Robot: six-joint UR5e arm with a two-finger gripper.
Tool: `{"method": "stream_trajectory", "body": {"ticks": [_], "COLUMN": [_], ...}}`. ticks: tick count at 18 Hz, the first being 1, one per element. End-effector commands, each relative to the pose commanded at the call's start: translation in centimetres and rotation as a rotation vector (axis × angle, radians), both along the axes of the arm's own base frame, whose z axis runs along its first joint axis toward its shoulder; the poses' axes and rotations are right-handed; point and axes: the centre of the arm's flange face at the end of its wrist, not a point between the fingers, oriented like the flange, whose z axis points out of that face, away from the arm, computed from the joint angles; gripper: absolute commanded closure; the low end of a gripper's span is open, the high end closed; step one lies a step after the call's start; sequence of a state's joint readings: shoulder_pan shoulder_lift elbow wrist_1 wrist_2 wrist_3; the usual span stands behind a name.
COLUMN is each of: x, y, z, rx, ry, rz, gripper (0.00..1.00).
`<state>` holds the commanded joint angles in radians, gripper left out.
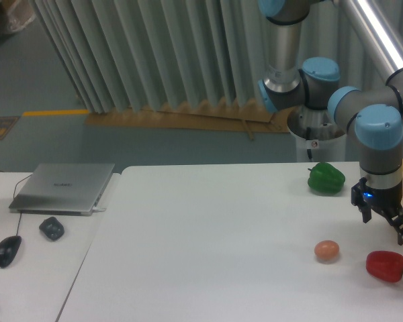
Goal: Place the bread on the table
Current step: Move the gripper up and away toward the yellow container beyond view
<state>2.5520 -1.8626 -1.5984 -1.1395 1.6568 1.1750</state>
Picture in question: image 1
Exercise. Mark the grey pleated curtain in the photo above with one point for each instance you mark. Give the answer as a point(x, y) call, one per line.
point(234, 59)

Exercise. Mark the brown cardboard sheet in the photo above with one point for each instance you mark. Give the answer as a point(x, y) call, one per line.
point(277, 122)

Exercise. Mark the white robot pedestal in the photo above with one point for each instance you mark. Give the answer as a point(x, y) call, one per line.
point(317, 137)

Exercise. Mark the cardboard boxes top left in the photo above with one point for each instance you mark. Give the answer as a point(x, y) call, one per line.
point(15, 15)

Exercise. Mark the green bell pepper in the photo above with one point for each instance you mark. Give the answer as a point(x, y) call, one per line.
point(325, 178)

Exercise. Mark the white usb plug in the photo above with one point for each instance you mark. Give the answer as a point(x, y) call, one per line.
point(98, 209)

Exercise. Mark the silver laptop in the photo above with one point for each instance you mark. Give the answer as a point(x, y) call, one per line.
point(63, 189)

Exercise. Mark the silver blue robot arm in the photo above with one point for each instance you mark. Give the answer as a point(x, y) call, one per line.
point(373, 119)

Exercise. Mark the brown egg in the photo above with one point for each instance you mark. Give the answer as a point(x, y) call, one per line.
point(326, 250)

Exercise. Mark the small black controller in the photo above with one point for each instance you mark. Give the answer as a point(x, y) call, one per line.
point(52, 228)

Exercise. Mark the red bell pepper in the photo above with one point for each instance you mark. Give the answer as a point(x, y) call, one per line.
point(385, 265)

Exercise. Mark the black computer mouse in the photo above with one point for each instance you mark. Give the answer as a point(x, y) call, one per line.
point(8, 250)

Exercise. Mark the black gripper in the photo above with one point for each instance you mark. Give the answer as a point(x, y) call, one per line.
point(385, 202)

